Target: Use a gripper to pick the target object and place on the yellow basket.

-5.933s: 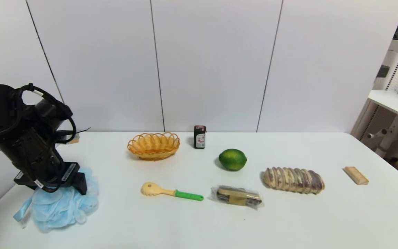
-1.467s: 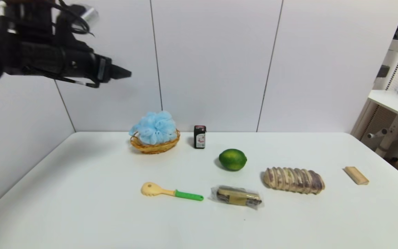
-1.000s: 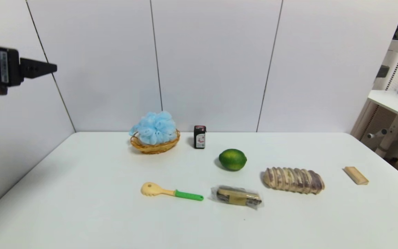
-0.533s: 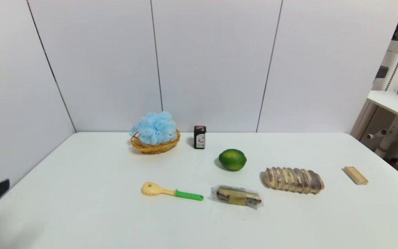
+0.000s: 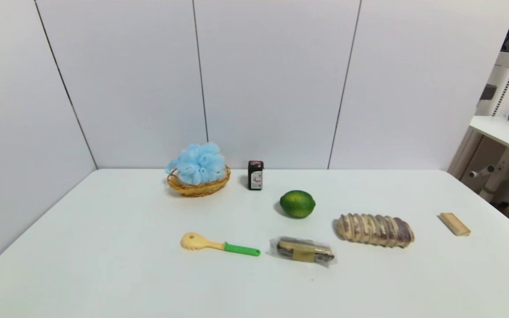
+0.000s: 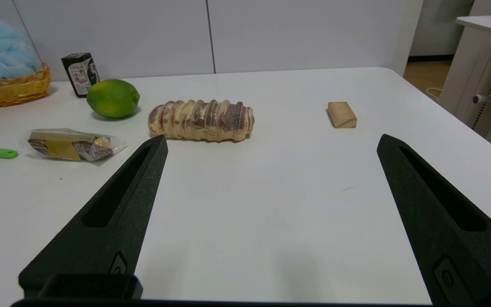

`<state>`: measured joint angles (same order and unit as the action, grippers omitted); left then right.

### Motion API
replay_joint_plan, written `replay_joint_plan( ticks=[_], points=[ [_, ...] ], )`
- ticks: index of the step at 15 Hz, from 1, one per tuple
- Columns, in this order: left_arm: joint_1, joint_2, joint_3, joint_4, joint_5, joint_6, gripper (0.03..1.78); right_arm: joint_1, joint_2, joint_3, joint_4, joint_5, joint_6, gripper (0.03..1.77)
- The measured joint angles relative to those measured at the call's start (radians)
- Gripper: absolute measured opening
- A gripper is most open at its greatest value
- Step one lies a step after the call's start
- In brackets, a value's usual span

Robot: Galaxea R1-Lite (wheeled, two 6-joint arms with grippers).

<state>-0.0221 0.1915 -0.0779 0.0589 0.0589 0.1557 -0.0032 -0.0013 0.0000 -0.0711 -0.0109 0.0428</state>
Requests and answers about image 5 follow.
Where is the beige spoon with green handle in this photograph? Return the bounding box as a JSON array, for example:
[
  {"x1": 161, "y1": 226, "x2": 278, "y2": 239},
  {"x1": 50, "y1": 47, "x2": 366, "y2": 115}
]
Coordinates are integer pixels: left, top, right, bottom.
[{"x1": 180, "y1": 232, "x2": 261, "y2": 257}]

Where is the green lime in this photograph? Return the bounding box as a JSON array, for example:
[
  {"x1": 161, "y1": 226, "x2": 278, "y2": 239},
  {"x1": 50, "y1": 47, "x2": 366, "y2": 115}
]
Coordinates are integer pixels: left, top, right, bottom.
[{"x1": 280, "y1": 190, "x2": 316, "y2": 219}]

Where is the yellow woven plastic basket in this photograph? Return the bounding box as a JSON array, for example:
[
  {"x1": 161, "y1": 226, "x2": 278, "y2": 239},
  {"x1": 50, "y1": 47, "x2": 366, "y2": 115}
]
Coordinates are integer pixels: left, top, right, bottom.
[{"x1": 167, "y1": 165, "x2": 232, "y2": 197}]

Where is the small black drink carton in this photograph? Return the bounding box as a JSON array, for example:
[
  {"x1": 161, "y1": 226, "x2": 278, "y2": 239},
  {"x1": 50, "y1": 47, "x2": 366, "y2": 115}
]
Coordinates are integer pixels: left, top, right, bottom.
[{"x1": 248, "y1": 160, "x2": 264, "y2": 191}]

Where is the blue mesh bath loofah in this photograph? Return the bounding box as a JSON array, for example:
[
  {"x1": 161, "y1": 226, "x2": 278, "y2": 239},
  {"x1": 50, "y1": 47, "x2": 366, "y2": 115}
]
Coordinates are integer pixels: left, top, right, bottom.
[{"x1": 165, "y1": 142, "x2": 228, "y2": 186}]

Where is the small wooden block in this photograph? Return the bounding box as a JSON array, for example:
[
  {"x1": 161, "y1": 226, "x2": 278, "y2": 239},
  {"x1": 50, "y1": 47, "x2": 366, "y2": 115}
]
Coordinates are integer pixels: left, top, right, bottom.
[{"x1": 439, "y1": 212, "x2": 471, "y2": 237}]

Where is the white pegboard panel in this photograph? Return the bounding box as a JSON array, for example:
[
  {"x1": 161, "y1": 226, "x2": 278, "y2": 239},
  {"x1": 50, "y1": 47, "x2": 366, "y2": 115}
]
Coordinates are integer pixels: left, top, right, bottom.
[{"x1": 475, "y1": 52, "x2": 509, "y2": 118}]

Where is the clear-wrapped brown snack packet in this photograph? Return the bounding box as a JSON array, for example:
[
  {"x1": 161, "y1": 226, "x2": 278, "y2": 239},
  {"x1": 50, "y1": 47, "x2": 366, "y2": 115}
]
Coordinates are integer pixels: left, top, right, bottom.
[{"x1": 269, "y1": 236, "x2": 337, "y2": 268}]

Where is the braided brown bread loaf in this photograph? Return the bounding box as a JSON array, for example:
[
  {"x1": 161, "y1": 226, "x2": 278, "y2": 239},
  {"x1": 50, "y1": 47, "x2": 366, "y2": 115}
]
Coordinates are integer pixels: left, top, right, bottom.
[{"x1": 337, "y1": 213, "x2": 415, "y2": 248}]

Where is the white side desk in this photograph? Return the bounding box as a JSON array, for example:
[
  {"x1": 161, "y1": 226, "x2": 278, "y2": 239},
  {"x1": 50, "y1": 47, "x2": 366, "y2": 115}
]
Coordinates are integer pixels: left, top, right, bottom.
[{"x1": 448, "y1": 115, "x2": 509, "y2": 204}]

